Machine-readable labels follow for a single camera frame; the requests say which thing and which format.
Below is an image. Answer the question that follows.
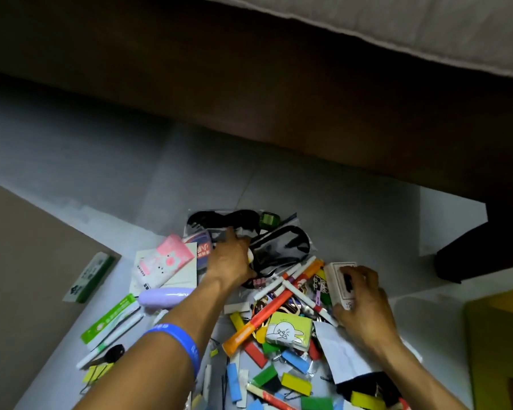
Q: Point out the person's left hand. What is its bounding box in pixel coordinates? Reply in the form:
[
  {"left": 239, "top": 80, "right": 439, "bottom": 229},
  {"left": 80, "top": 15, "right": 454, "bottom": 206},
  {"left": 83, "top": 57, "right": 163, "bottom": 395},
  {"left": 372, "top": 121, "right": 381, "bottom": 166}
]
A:
[{"left": 205, "top": 225, "right": 257, "bottom": 291}]

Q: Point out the person's right hand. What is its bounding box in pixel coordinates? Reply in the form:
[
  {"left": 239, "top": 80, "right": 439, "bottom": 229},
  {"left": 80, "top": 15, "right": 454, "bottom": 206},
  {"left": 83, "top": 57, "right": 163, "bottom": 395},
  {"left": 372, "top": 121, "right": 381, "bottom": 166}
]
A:
[{"left": 332, "top": 265, "right": 404, "bottom": 355}]

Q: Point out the navy red small box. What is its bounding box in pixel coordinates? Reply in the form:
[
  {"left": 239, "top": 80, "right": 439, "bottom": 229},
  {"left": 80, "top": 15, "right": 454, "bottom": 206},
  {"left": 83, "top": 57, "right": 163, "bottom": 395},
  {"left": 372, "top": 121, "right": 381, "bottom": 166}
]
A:
[{"left": 192, "top": 241, "right": 214, "bottom": 272}]

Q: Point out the white stapler box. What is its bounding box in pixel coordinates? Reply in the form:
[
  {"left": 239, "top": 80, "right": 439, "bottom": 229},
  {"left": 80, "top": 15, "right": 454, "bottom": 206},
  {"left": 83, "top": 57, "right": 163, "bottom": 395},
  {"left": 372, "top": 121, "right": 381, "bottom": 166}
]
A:
[{"left": 323, "top": 261, "right": 360, "bottom": 312}]

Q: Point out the black sleep mask packet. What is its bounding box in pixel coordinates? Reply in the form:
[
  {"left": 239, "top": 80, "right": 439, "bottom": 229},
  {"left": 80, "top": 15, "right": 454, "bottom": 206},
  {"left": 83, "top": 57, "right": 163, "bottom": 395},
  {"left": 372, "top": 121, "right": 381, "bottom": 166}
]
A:
[
  {"left": 184, "top": 208, "right": 264, "bottom": 244},
  {"left": 239, "top": 224, "right": 313, "bottom": 291}
]

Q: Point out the white marker pen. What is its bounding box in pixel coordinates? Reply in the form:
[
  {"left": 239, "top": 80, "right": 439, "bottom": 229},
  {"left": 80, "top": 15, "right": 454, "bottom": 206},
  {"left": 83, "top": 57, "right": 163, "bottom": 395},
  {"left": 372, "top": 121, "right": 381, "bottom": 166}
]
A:
[
  {"left": 253, "top": 262, "right": 303, "bottom": 302},
  {"left": 273, "top": 255, "right": 317, "bottom": 297}
]

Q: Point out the orange red pen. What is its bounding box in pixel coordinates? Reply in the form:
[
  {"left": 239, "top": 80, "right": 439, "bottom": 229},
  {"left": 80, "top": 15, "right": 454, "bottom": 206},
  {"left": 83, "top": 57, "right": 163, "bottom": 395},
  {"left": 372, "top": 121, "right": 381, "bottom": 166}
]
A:
[{"left": 221, "top": 259, "right": 325, "bottom": 357}]

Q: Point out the white red pen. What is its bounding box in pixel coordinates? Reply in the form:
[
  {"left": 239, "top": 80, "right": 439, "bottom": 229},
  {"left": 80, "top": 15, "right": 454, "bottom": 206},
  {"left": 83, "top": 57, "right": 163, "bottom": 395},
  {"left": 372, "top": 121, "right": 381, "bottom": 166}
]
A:
[{"left": 281, "top": 279, "right": 339, "bottom": 328}]

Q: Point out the pink white bunny packet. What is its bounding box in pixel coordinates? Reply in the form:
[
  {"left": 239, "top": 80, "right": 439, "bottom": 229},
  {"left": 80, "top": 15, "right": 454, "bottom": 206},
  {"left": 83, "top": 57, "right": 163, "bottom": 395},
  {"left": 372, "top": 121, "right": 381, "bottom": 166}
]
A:
[{"left": 129, "top": 233, "right": 198, "bottom": 297}]

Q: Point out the black cloth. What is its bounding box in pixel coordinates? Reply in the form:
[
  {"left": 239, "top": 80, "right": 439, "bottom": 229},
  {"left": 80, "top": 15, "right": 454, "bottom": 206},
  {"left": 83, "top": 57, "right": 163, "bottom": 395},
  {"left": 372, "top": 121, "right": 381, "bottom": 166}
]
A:
[{"left": 335, "top": 371, "right": 402, "bottom": 408}]

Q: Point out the lilac capsule device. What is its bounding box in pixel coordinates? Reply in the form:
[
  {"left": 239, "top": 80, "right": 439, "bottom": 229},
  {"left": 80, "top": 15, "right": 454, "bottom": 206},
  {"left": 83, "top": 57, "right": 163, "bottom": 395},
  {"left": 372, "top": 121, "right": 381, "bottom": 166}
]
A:
[{"left": 137, "top": 287, "right": 196, "bottom": 310}]

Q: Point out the yellow green bunny box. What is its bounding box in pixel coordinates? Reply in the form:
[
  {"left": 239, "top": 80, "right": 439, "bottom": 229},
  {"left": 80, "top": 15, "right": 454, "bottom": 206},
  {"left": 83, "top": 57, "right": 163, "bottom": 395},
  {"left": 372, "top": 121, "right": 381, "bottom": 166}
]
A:
[{"left": 264, "top": 311, "right": 314, "bottom": 353}]

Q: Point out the pile of coloured blocks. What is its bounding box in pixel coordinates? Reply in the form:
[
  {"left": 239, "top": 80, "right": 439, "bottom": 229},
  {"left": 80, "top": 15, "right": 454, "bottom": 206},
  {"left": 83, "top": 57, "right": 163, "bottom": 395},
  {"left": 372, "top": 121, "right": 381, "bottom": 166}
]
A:
[{"left": 190, "top": 309, "right": 411, "bottom": 410}]

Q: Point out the yellow plastic bin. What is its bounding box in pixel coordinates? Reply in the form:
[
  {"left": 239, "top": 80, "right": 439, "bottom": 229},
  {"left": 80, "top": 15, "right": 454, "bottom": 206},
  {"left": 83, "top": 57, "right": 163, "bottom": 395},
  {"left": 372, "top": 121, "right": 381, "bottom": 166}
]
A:
[{"left": 463, "top": 285, "right": 513, "bottom": 410}]

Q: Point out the green white sachet strip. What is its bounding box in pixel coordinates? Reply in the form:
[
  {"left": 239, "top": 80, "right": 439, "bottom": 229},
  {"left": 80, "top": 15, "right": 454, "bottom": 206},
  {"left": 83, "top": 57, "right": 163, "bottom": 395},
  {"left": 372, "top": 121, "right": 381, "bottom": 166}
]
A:
[{"left": 80, "top": 293, "right": 137, "bottom": 346}]

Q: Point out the white green pen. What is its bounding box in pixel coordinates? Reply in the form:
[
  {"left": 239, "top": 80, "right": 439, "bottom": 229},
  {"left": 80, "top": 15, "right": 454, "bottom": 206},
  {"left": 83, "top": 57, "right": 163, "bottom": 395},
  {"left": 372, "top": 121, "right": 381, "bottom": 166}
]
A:
[{"left": 76, "top": 311, "right": 145, "bottom": 371}]

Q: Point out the black car key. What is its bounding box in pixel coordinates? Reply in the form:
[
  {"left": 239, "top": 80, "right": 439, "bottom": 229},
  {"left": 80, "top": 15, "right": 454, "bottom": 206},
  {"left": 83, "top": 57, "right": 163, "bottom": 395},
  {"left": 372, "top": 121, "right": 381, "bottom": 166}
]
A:
[{"left": 85, "top": 343, "right": 126, "bottom": 368}]

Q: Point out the green yellow tea sachet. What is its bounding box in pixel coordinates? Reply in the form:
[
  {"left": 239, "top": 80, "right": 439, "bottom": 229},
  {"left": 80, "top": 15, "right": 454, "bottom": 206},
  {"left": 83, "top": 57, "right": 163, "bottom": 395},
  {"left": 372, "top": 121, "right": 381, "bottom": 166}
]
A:
[{"left": 82, "top": 362, "right": 115, "bottom": 385}]

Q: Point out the dark wooden bed frame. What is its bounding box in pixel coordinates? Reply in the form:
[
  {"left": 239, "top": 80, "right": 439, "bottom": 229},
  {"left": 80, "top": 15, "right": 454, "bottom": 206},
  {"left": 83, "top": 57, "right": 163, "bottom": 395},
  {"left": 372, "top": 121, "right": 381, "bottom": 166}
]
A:
[{"left": 0, "top": 0, "right": 513, "bottom": 283}]

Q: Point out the person's left forearm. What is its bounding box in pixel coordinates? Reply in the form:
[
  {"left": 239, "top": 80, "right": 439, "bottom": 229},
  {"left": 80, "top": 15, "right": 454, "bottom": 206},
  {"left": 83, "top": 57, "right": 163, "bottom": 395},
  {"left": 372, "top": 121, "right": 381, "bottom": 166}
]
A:
[{"left": 72, "top": 275, "right": 240, "bottom": 410}]

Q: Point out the person's right forearm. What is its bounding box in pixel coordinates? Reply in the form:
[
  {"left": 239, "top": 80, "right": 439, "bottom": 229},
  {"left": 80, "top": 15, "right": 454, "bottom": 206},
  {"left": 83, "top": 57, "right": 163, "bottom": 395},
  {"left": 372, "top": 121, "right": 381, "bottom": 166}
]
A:
[{"left": 374, "top": 335, "right": 469, "bottom": 410}]

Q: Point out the blue wristband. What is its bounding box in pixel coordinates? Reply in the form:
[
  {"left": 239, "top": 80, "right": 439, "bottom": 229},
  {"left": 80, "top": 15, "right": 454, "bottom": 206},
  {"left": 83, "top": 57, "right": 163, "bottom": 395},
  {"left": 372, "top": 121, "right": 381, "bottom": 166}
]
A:
[{"left": 141, "top": 323, "right": 202, "bottom": 379}]

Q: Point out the green white small box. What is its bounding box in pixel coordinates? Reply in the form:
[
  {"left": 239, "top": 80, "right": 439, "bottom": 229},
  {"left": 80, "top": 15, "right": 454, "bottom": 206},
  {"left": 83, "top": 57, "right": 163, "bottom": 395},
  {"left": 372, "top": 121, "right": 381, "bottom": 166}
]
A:
[{"left": 63, "top": 251, "right": 117, "bottom": 305}]

